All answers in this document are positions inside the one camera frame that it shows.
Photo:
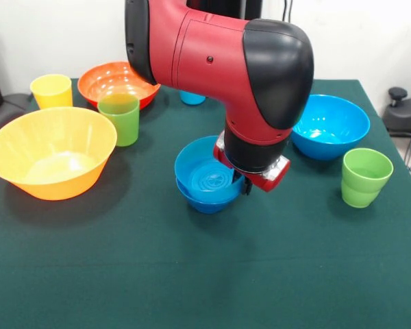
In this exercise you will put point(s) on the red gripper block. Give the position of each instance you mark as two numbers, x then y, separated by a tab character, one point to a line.
267	183

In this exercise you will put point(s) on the small dark blue bowl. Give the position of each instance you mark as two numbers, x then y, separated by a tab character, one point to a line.
209	205

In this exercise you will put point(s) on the small light blue bowl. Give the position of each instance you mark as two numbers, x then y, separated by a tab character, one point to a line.
192	157

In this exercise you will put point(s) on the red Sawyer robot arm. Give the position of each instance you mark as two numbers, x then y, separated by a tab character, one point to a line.
219	58

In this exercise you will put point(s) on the dark green tablecloth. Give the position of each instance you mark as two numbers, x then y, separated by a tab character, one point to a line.
205	257

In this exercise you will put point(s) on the light blue cup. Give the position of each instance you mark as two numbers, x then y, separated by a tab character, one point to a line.
192	98

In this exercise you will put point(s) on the large blue bowl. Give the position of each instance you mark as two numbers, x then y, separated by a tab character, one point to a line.
332	137

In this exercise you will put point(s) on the ridged green cup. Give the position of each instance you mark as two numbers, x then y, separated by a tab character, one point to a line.
359	195

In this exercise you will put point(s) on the red-orange bowl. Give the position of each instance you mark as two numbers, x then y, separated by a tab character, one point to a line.
106	85

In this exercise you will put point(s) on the grey black stand base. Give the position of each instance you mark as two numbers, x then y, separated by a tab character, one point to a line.
400	116
7	103

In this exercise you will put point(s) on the large yellow-orange bowl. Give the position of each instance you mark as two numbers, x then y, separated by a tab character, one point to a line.
55	185

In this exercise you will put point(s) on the yellow cup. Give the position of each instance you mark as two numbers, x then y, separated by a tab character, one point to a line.
51	94

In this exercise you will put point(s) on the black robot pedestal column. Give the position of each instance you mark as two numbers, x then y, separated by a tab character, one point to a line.
226	8

